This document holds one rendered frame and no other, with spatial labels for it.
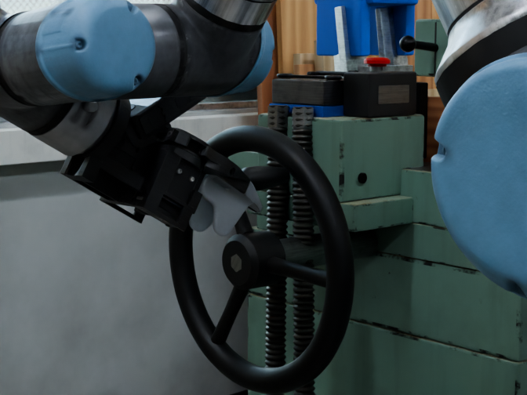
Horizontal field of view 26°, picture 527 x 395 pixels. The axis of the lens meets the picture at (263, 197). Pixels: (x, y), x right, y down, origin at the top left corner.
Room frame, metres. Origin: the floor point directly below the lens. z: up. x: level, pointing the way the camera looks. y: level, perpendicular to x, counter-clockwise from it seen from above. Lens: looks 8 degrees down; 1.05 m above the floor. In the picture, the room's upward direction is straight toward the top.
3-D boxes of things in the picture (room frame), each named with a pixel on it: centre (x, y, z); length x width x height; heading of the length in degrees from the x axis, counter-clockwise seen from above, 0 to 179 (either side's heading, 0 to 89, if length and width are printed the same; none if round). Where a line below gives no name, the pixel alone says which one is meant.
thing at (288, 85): (1.31, -0.09, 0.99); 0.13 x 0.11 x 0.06; 41
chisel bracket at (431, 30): (1.44, -0.26, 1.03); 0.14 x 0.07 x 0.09; 131
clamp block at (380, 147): (1.32, -0.09, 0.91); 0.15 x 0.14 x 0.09; 41
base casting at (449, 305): (1.51, -0.34, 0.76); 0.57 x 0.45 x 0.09; 131
